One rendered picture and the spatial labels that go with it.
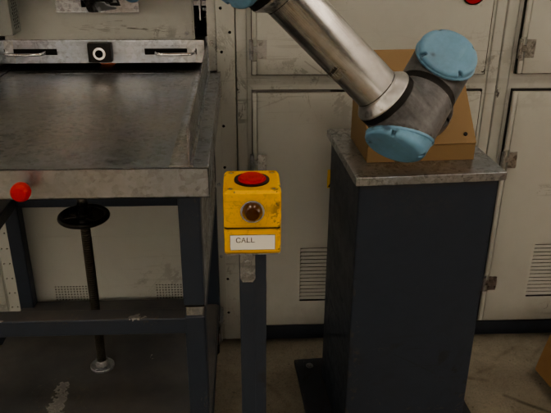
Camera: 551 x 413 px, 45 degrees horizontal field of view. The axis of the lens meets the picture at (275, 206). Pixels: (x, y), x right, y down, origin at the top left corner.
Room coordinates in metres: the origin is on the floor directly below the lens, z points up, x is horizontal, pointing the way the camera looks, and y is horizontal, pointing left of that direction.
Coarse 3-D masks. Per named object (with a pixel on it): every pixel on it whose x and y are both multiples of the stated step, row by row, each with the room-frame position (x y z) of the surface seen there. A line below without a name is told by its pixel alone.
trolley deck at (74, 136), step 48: (0, 96) 1.50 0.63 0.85; (48, 96) 1.50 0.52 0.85; (96, 96) 1.51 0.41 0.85; (144, 96) 1.51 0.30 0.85; (0, 144) 1.17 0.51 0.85; (48, 144) 1.17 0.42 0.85; (96, 144) 1.17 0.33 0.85; (144, 144) 1.18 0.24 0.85; (0, 192) 1.05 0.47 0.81; (48, 192) 1.05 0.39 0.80; (96, 192) 1.05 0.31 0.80; (144, 192) 1.06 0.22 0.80; (192, 192) 1.06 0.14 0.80
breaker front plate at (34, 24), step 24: (24, 0) 1.76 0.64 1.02; (48, 0) 1.76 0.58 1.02; (72, 0) 1.77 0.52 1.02; (120, 0) 1.77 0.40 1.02; (144, 0) 1.78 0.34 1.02; (168, 0) 1.78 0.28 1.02; (24, 24) 1.76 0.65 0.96; (48, 24) 1.76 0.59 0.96; (72, 24) 1.77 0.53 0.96; (96, 24) 1.77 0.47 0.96; (120, 24) 1.77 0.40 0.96; (144, 24) 1.78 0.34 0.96; (168, 24) 1.78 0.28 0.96; (192, 24) 1.78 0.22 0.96
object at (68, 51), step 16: (0, 48) 1.75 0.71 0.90; (16, 48) 1.75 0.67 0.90; (32, 48) 1.75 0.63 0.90; (48, 48) 1.75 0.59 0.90; (64, 48) 1.75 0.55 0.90; (80, 48) 1.76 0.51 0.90; (112, 48) 1.76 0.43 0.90; (128, 48) 1.76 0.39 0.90; (144, 48) 1.77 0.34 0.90; (160, 48) 1.77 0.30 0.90; (176, 48) 1.77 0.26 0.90
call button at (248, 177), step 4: (248, 172) 0.89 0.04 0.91; (252, 172) 0.89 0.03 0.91; (256, 172) 0.89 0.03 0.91; (240, 176) 0.87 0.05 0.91; (244, 176) 0.88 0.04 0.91; (248, 176) 0.88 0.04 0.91; (252, 176) 0.88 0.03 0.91; (256, 176) 0.88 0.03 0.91; (260, 176) 0.88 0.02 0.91; (264, 176) 0.88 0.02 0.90; (240, 180) 0.87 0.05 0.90; (244, 180) 0.86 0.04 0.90; (248, 180) 0.86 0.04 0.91; (252, 180) 0.86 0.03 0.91; (256, 180) 0.86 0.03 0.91; (260, 180) 0.87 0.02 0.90; (264, 180) 0.87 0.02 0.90
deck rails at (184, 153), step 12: (204, 60) 1.60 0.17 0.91; (204, 72) 1.58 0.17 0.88; (192, 84) 1.60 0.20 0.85; (204, 84) 1.57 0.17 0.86; (192, 96) 1.50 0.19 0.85; (204, 96) 1.50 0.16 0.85; (192, 108) 1.18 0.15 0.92; (192, 120) 1.16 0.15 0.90; (180, 132) 1.24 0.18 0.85; (192, 132) 1.14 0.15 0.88; (180, 144) 1.17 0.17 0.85; (192, 144) 1.13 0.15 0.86; (180, 156) 1.11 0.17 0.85; (192, 156) 1.11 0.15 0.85
